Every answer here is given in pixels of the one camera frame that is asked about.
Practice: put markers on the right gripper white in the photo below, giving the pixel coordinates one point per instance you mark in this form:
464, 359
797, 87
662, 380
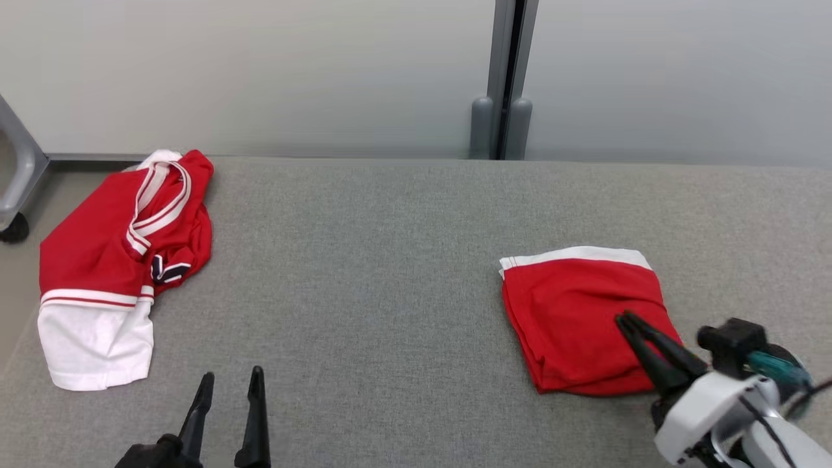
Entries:
708, 409

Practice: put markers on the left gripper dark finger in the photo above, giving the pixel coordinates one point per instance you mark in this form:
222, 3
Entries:
198, 416
257, 429

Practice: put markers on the red shorts white waistband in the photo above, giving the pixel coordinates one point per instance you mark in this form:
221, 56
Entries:
578, 318

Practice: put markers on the red white basketball jersey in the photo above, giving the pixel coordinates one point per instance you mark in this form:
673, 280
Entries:
91, 260

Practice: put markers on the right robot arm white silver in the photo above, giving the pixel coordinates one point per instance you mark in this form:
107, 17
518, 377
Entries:
786, 442

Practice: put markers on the grey fabric sofa cushion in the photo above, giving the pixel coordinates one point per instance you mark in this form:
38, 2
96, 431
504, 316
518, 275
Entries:
390, 292

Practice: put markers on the black caster wheel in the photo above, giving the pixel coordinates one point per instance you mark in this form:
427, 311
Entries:
13, 229

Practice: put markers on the grey vertical partition column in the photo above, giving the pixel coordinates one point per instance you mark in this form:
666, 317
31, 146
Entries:
504, 45

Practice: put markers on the left gripper black camera box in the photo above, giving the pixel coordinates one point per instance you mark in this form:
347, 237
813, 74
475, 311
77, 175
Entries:
146, 455

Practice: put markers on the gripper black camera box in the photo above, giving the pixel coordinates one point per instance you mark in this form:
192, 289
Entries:
731, 344
146, 455

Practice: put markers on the right gripper black camera box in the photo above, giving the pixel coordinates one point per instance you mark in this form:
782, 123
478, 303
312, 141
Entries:
731, 344

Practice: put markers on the grey rounded partition post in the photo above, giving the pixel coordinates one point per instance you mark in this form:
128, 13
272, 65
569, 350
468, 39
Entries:
519, 130
481, 130

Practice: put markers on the grey partition base rail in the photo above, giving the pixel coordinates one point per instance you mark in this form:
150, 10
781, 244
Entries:
97, 158

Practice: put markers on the grey metal frame leg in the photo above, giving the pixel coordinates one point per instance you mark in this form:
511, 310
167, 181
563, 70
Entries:
23, 169

